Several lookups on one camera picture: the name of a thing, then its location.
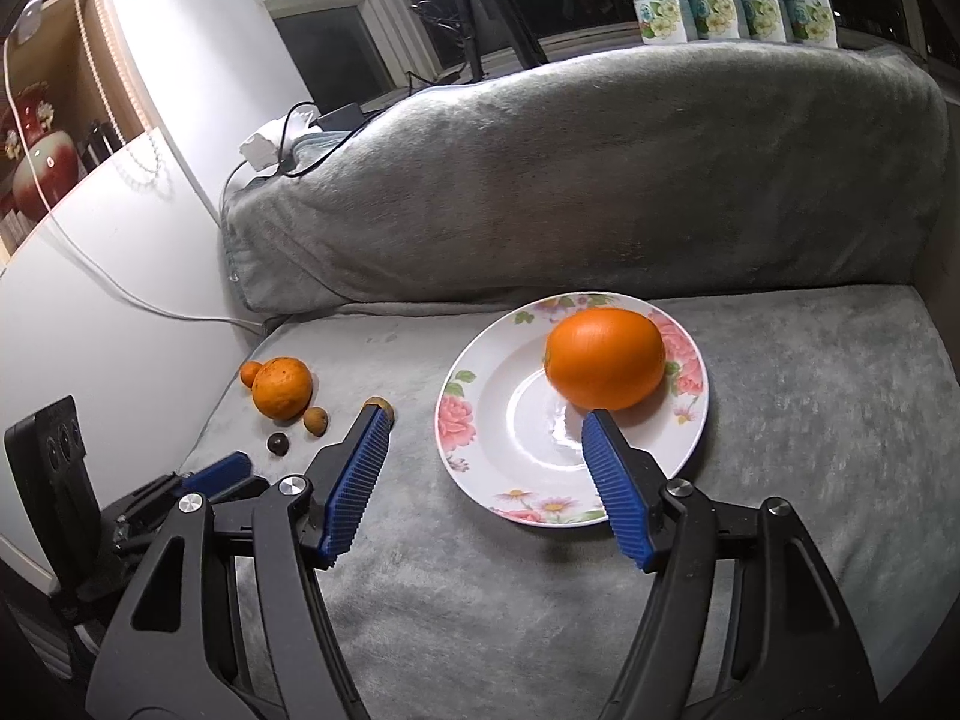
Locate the brown longan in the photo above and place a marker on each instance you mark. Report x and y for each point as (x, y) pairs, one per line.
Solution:
(382, 403)
(315, 420)

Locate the black bottle on shelf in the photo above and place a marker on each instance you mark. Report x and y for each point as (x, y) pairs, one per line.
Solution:
(100, 142)

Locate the black tracking camera left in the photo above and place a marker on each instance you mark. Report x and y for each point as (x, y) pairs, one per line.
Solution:
(46, 454)

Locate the floral white plate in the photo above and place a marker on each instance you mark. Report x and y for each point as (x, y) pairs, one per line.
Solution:
(513, 445)

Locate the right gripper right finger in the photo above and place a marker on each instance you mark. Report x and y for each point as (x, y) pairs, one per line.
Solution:
(792, 649)

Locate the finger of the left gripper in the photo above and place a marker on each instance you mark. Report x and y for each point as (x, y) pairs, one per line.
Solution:
(216, 479)

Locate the small mandarin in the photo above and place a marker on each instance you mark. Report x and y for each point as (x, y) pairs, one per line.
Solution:
(248, 373)

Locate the dark plum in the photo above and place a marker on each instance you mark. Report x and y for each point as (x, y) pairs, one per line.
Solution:
(278, 444)

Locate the black tripod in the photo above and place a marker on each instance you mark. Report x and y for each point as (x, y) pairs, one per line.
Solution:
(521, 38)

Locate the smooth large orange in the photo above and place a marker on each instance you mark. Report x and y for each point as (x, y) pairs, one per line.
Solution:
(605, 358)

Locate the white power strip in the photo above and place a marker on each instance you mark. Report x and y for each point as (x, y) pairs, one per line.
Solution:
(273, 141)

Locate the rough large tangerine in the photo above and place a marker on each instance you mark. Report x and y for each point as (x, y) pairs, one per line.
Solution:
(282, 389)

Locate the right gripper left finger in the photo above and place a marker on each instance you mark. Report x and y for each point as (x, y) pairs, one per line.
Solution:
(174, 647)

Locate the grey back cushion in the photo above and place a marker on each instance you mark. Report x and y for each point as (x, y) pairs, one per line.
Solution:
(670, 171)

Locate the red white vase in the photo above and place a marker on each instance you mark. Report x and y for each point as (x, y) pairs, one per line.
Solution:
(44, 156)

